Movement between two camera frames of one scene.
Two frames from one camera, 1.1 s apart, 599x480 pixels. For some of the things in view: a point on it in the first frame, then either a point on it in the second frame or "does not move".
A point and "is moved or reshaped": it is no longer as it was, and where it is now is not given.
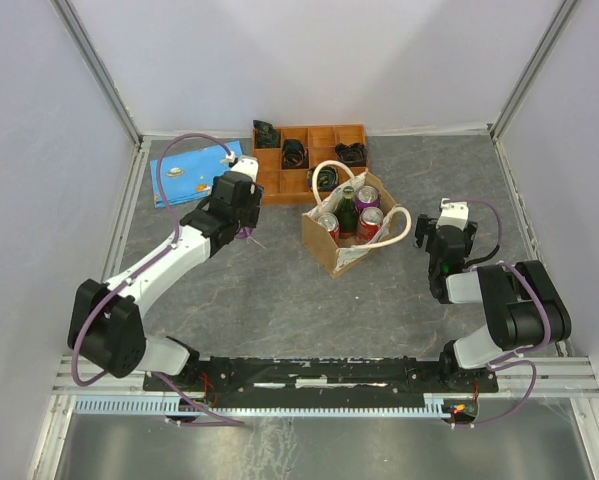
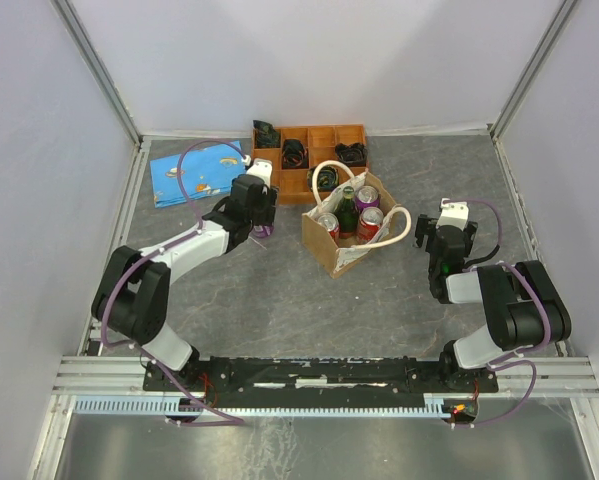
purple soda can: (244, 232) is moved or reshaped
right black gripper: (425, 226) does not move
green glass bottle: (347, 214) does not move
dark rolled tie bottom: (327, 178) does not move
